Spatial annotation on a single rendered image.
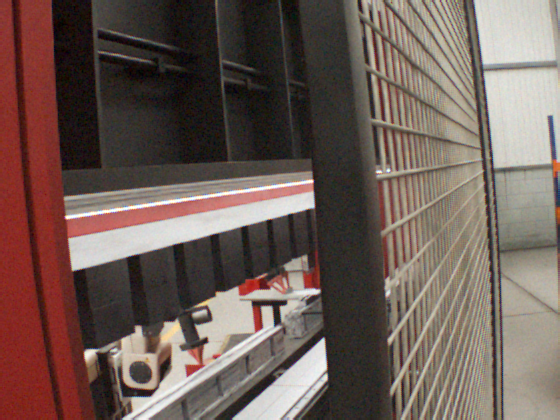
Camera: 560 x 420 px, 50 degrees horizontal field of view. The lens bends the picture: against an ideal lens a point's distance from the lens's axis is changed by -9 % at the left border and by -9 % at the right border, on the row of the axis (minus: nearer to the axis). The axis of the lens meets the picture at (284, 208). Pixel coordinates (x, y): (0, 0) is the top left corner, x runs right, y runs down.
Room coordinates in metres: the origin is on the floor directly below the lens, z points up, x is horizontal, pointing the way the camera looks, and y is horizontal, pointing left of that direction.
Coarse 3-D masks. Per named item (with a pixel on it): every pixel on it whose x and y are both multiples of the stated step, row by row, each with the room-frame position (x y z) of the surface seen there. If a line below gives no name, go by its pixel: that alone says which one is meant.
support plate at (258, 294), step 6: (246, 294) 2.63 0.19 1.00; (252, 294) 2.63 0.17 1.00; (258, 294) 2.62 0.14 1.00; (264, 294) 2.61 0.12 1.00; (270, 294) 2.60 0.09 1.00; (276, 294) 2.59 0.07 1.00; (282, 294) 2.58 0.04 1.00; (240, 300) 2.56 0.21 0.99; (246, 300) 2.55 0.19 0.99; (252, 300) 2.55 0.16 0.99
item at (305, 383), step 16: (320, 352) 1.72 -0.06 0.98; (304, 368) 1.58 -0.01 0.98; (320, 368) 1.57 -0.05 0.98; (272, 384) 1.47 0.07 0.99; (288, 384) 1.46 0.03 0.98; (304, 384) 1.45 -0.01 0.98; (320, 384) 1.44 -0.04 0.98; (256, 400) 1.37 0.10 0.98; (272, 400) 1.36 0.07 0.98; (288, 400) 1.35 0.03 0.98; (304, 400) 1.34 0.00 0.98; (320, 400) 1.39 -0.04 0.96; (240, 416) 1.27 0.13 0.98; (256, 416) 1.27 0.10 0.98; (272, 416) 1.26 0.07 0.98; (288, 416) 1.25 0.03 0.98; (304, 416) 1.28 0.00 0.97; (320, 416) 1.38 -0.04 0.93
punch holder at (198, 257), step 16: (192, 240) 1.60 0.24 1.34; (208, 240) 1.68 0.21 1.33; (176, 256) 1.56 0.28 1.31; (192, 256) 1.59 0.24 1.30; (208, 256) 1.67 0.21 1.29; (176, 272) 1.56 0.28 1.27; (192, 272) 1.58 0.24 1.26; (208, 272) 1.66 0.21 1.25; (192, 288) 1.57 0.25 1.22; (208, 288) 1.65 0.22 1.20; (192, 304) 1.56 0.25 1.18
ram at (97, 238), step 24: (240, 192) 1.90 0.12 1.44; (264, 192) 2.07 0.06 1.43; (288, 192) 2.28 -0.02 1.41; (312, 192) 2.54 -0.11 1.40; (96, 216) 1.23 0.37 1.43; (120, 216) 1.31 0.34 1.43; (144, 216) 1.40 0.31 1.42; (168, 216) 1.50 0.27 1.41; (192, 216) 1.61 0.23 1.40; (216, 216) 1.74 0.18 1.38; (240, 216) 1.88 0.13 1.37; (264, 216) 2.06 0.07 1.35; (72, 240) 1.15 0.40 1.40; (96, 240) 1.23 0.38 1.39; (120, 240) 1.30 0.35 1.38; (144, 240) 1.39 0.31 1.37; (168, 240) 1.49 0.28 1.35; (72, 264) 1.15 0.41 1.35; (96, 264) 1.22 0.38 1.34
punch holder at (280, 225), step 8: (280, 216) 2.19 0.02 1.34; (272, 224) 2.12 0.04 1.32; (280, 224) 2.18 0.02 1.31; (288, 224) 2.25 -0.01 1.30; (272, 232) 2.12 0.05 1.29; (280, 232) 2.17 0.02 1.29; (288, 232) 2.25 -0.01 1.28; (272, 240) 2.12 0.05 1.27; (280, 240) 2.17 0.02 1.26; (288, 240) 2.24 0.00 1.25; (272, 248) 2.12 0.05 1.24; (280, 248) 2.16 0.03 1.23; (288, 248) 2.23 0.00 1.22; (272, 256) 2.12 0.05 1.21; (280, 256) 2.15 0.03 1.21; (288, 256) 2.23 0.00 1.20; (272, 264) 2.13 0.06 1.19; (280, 264) 2.15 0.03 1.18
